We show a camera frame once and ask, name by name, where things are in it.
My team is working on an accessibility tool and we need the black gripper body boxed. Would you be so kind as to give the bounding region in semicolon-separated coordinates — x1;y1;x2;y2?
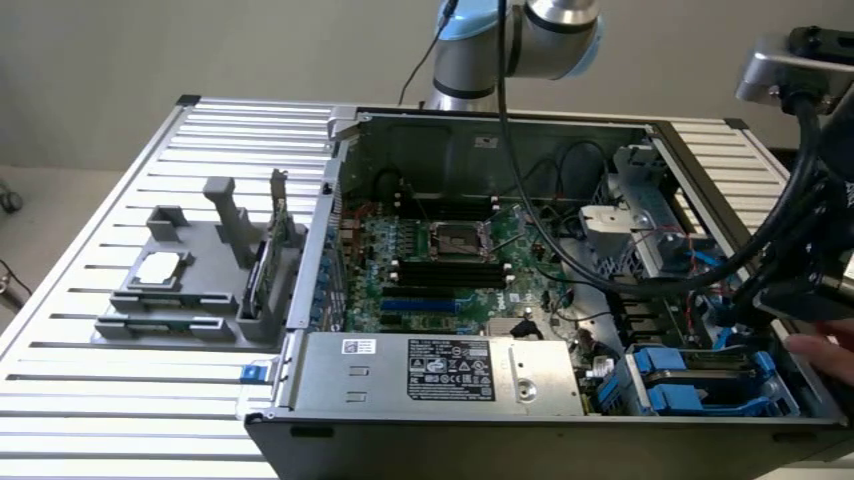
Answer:
751;94;854;332

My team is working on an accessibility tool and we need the blue disk bay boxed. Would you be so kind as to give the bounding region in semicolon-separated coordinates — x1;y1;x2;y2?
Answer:
617;343;803;417

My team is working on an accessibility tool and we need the person's hand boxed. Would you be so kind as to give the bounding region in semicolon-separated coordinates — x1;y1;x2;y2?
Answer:
784;319;854;389

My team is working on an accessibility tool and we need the metal drive cage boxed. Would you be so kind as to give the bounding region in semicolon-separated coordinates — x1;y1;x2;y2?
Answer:
577;143;709;280

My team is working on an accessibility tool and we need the green motherboard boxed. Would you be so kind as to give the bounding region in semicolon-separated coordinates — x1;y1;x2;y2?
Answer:
336;197;605;374

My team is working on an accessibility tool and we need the silver chipset heatsink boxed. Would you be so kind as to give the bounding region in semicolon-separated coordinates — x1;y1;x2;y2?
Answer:
483;316;536;340

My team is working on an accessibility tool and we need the CPU socket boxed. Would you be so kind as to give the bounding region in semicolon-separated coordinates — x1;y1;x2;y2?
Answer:
424;218;500;264

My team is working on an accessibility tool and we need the black RAM slot bank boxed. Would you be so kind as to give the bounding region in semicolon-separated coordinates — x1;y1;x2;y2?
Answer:
392;190;503;215
390;258;516;287

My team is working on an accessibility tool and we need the black expansion slot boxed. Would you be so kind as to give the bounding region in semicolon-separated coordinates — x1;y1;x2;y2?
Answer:
377;285;457;299

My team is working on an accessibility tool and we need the blue expansion slot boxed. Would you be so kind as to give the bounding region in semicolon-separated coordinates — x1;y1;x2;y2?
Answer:
377;297;460;311

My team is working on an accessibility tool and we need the black open PC case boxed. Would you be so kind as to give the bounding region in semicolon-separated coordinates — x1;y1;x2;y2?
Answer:
242;104;854;480

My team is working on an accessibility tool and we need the grey power supply unit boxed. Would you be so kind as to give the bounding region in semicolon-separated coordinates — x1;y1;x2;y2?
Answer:
286;330;589;420

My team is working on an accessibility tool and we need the green graphics card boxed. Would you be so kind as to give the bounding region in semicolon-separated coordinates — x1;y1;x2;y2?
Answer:
242;168;309;321

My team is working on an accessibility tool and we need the grey parts rack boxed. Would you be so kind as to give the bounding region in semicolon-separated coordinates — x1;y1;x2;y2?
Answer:
89;175;309;352

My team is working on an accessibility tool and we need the silver CPU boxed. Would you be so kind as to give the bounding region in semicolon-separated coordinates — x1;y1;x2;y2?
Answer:
128;251;186;290

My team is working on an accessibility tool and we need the green RAM stick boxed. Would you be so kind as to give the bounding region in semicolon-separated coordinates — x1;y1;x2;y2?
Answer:
124;321;198;335

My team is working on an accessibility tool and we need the blue wire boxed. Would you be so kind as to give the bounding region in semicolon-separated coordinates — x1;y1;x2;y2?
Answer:
689;248;743;349

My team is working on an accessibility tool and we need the red wire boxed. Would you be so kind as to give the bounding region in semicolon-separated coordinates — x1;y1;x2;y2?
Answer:
631;232;696;275

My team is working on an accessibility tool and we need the thick black camera cable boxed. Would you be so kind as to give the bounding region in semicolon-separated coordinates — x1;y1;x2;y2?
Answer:
495;0;843;297

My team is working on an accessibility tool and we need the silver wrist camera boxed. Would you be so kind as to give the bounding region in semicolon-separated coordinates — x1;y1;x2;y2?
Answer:
732;25;854;117

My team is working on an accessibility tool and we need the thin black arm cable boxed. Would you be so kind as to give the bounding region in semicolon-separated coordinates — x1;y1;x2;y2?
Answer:
397;0;459;107

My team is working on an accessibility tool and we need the black floor cable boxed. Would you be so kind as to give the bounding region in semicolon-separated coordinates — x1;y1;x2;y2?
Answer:
0;258;33;302

